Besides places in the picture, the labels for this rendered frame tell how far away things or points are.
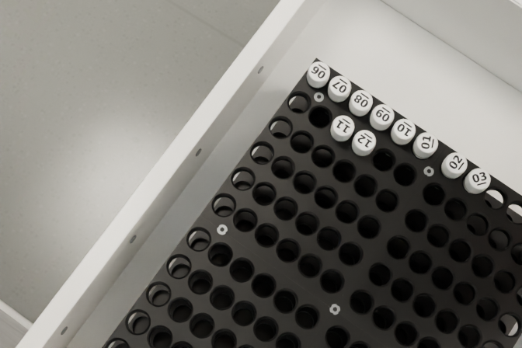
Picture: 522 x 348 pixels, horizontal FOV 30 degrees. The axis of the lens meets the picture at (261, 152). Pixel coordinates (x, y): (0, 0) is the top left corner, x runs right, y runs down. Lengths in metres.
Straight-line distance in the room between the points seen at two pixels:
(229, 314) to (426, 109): 0.19
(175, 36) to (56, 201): 0.31
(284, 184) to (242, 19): 1.02
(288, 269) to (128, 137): 0.98
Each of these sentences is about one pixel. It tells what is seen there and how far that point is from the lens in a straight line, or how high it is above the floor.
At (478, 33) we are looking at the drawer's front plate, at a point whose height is 0.87.
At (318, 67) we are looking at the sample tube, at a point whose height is 0.91.
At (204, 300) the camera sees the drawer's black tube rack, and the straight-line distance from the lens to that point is 0.52.
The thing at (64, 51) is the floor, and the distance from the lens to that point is 1.54.
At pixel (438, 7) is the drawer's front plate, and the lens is 0.61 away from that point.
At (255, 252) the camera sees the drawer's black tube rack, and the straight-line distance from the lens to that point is 0.52.
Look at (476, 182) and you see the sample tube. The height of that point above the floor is 0.91.
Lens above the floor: 1.42
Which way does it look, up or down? 75 degrees down
